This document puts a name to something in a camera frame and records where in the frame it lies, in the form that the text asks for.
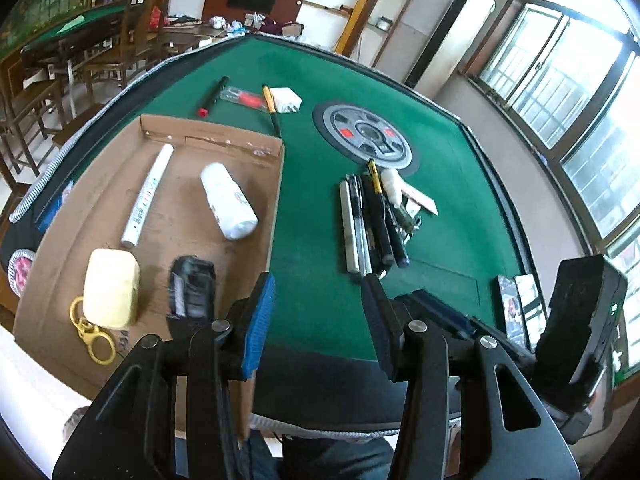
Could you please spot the white marker pen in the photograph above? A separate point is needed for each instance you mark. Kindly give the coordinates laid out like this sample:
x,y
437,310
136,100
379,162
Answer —
x,y
147,195

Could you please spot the silver pen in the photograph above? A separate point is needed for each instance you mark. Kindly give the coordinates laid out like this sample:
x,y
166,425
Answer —
x,y
348,230

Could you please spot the black marker with purple cap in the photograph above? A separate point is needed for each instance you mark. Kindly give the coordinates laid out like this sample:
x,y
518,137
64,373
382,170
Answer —
x,y
398,247

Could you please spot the shallow cardboard box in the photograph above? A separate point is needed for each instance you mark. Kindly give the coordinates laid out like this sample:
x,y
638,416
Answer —
x,y
190,210

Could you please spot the large framed window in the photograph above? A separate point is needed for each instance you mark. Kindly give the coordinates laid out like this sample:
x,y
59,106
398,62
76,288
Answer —
x,y
575,85

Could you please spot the slim yellow and black pen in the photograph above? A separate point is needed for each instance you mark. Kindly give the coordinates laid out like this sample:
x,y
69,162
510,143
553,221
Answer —
x,y
270,105

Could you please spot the small black gadget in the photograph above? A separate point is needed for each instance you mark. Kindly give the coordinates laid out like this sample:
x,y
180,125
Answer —
x,y
192,280

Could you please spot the wooden chair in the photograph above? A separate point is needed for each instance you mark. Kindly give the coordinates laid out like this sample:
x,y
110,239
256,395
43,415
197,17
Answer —
x,y
130,35

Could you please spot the thick yellow and black pen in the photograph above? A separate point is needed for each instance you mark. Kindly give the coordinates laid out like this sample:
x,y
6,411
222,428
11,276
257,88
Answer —
x,y
375,177

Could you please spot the black smartphone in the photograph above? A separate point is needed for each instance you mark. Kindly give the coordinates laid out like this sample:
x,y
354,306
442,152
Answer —
x,y
531,295
510,305

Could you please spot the clear plastic pen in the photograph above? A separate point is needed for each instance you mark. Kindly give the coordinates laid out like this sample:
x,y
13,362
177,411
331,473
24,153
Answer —
x,y
361,232

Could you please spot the person's dark trousers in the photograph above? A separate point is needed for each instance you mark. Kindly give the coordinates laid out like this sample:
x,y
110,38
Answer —
x,y
325,460

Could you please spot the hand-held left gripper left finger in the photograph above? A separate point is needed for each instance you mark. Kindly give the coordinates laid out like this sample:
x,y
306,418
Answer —
x,y
261,320

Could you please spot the green landscape wall painting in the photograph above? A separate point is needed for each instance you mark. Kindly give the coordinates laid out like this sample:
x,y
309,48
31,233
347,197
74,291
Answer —
x,y
35,5

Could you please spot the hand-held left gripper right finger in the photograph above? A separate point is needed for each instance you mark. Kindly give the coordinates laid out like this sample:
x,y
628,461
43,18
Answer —
x,y
375,310

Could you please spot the round grey table panel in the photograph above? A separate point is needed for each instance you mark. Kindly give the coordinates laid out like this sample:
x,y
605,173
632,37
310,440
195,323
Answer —
x,y
350,125

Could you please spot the clear packet with red item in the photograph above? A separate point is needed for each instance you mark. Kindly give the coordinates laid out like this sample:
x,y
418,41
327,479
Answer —
x,y
245,97

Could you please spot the black pen with red cap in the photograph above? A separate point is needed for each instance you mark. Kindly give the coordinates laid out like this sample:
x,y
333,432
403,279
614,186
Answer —
x,y
214,94

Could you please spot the small white bottle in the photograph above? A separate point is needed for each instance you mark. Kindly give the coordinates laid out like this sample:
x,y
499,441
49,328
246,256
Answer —
x,y
391,185

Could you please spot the large white plastic bottle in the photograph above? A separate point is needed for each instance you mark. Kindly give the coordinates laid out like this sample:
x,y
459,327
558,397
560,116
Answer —
x,y
227,200

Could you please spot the brown television cabinet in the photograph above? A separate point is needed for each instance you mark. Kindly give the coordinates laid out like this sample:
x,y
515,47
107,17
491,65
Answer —
x,y
217,5

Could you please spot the white tower air conditioner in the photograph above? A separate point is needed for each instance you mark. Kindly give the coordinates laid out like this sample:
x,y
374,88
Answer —
x,y
450,30

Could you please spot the thin black pen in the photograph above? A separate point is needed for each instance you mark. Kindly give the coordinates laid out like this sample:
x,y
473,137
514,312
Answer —
x,y
369,195

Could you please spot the pink round patterned patch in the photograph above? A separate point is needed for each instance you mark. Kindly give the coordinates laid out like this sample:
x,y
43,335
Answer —
x,y
20,271

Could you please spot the thick black marker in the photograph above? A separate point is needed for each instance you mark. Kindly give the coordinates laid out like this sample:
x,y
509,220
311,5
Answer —
x,y
380,230

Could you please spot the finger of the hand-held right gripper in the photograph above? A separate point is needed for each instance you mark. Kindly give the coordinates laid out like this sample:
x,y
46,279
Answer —
x,y
445,310

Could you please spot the cream earbuds case with keyring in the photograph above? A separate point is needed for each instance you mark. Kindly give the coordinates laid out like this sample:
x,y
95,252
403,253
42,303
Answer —
x,y
110,285

